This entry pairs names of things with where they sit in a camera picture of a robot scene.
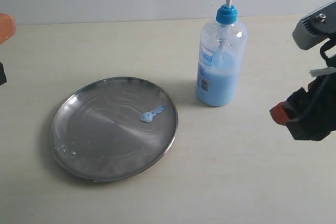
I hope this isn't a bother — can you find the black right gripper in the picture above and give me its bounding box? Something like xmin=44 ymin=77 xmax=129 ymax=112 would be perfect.
xmin=269 ymin=50 xmax=335 ymax=141

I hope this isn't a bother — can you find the blue pump soap bottle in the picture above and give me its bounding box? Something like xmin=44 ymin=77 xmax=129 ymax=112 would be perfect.
xmin=196 ymin=0 xmax=248 ymax=107

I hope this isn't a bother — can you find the blue soap blob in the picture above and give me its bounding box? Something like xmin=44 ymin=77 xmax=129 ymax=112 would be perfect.
xmin=140 ymin=105 xmax=165 ymax=123

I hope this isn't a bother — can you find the round stainless steel plate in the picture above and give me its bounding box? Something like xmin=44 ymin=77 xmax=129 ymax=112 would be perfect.
xmin=49 ymin=77 xmax=179 ymax=183

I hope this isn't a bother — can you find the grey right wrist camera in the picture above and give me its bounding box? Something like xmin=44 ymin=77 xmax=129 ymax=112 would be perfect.
xmin=292 ymin=0 xmax=335 ymax=50

